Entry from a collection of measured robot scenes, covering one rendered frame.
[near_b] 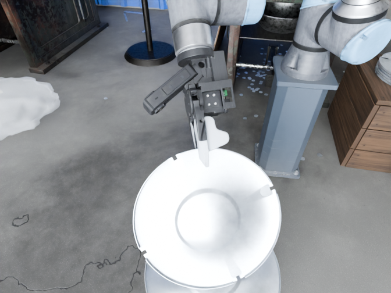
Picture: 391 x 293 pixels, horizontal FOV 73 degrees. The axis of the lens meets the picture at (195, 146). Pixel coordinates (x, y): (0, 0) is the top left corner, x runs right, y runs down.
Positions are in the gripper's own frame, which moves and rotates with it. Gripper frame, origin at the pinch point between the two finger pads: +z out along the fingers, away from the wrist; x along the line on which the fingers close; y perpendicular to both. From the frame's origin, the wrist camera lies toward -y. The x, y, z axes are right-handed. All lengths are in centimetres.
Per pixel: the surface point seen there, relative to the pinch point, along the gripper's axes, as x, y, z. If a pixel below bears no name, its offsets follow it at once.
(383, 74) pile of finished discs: 39, 82, -18
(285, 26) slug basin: 80, 70, -58
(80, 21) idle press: 172, -49, -116
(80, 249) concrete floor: 47, -38, 25
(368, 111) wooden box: 38, 72, -5
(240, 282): 4.8, 4.8, 26.9
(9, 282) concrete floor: 43, -59, 30
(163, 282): 7.4, -10.8, 24.2
